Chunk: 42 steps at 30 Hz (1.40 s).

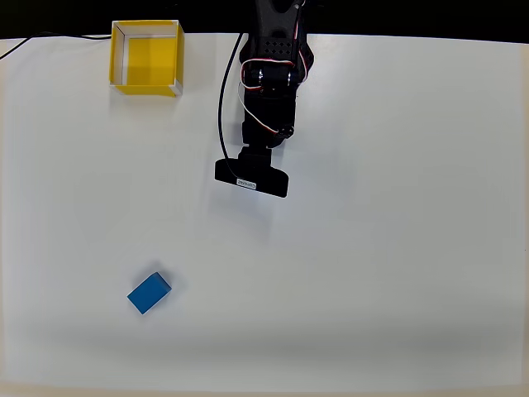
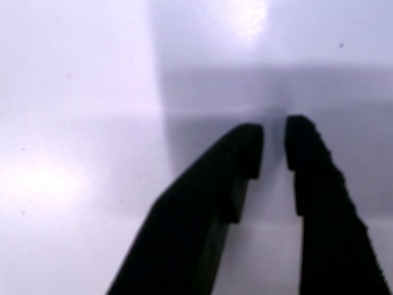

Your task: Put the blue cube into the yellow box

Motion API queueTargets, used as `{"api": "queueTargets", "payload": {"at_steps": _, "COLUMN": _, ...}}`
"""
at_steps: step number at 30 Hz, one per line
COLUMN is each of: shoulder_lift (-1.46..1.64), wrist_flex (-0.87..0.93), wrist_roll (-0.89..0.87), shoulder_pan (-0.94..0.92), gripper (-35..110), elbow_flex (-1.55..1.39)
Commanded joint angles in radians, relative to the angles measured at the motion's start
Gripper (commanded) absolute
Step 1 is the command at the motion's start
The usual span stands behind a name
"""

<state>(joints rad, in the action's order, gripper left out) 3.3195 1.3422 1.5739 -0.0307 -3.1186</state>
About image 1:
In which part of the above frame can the yellow cardboard box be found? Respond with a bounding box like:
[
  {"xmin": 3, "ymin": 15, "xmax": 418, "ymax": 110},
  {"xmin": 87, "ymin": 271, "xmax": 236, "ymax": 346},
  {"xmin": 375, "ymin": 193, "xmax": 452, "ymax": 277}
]
[{"xmin": 108, "ymin": 19, "xmax": 185, "ymax": 98}]

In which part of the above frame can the blue block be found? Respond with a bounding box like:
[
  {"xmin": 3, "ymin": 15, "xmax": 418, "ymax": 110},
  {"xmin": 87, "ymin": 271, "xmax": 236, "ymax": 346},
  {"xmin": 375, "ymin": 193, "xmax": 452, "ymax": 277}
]
[{"xmin": 126, "ymin": 271, "xmax": 173, "ymax": 316}]

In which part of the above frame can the black camera cable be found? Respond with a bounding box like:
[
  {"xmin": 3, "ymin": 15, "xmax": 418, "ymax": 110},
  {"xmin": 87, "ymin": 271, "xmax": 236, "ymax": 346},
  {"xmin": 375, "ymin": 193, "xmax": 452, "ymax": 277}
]
[{"xmin": 217, "ymin": 31, "xmax": 245, "ymax": 177}]

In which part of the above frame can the black bar-shaped camera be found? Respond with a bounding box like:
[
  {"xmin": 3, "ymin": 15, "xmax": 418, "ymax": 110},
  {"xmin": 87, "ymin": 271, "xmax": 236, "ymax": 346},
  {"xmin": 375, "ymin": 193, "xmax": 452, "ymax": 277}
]
[{"xmin": 213, "ymin": 145, "xmax": 290, "ymax": 199}]

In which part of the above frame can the thin black table cable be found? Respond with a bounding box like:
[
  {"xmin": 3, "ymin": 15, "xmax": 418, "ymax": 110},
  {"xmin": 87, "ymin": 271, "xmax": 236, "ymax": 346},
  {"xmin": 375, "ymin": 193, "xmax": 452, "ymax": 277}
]
[{"xmin": 0, "ymin": 31, "xmax": 112, "ymax": 60}]

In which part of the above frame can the red white servo wire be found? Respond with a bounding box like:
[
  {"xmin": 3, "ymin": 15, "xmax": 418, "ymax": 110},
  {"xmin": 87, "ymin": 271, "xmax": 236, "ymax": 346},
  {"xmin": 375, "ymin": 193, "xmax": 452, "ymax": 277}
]
[{"xmin": 236, "ymin": 57, "xmax": 299, "ymax": 136}]

